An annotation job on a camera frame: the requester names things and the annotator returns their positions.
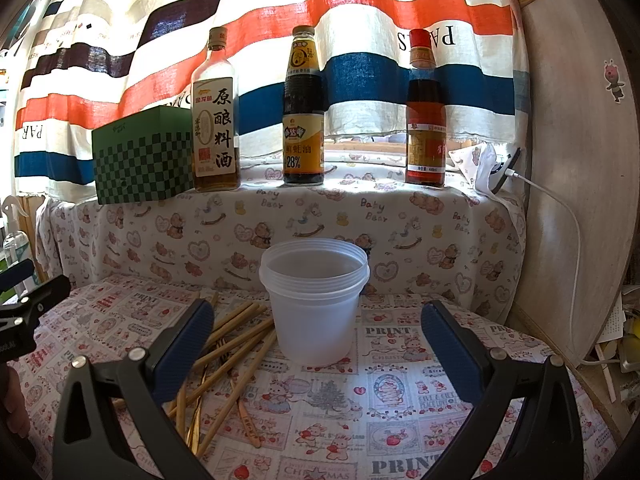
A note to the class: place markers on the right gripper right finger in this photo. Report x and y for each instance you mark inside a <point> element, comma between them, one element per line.
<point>546,441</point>

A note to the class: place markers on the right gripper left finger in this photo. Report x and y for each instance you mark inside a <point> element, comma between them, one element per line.
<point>88,440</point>

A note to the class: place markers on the gold spoon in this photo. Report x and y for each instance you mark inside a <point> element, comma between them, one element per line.
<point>248,424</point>

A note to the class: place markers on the person left hand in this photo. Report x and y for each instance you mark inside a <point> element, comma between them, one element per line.
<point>14,402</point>

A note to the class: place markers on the print pattern tablecloth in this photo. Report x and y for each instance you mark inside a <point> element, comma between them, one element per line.
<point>385,411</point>

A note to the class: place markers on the green checkered box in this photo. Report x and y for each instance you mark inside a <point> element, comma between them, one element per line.
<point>143,157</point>

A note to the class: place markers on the bear print cloth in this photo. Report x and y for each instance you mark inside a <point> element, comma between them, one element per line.
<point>451,240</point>

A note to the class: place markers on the translucent plastic cup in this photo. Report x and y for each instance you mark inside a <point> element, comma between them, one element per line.
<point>314,287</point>

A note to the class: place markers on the wooden board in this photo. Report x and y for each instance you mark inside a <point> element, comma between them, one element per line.
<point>583,213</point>

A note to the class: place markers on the white power adapter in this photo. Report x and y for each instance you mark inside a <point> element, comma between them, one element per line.
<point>494,167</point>

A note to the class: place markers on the clear cooking wine bottle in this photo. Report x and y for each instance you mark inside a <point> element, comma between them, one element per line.
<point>214,110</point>

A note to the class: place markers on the striped curtain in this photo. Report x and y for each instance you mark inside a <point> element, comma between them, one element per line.
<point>95,61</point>

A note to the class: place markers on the dark oyster sauce bottle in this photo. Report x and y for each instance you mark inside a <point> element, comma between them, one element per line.
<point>304,106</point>

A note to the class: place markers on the red capped sauce bottle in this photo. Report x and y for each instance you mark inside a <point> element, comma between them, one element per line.
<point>426,118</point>

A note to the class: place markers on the bear sticker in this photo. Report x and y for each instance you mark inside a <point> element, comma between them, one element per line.
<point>614,85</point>

